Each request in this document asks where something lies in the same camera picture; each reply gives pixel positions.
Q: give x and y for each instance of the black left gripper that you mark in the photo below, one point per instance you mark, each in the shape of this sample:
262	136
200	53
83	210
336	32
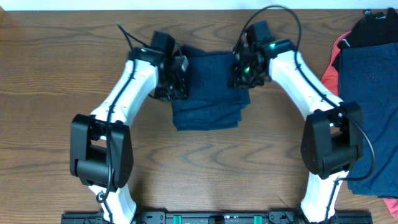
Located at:
183	93

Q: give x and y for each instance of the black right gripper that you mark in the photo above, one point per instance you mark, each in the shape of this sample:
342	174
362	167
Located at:
236	79

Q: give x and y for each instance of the navy blue garment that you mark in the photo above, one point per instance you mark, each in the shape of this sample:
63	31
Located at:
368	76
211	104

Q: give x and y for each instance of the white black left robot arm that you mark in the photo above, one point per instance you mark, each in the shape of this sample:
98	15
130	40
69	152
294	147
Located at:
100	143

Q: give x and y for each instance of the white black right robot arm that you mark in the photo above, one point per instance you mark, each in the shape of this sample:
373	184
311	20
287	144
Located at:
332	140

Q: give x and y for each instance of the pink red garment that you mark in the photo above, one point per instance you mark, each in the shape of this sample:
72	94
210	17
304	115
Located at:
330	76

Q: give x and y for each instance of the black garment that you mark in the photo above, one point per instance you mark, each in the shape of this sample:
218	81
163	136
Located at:
372	30

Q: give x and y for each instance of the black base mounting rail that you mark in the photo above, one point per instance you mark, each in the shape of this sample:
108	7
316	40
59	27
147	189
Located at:
271	217

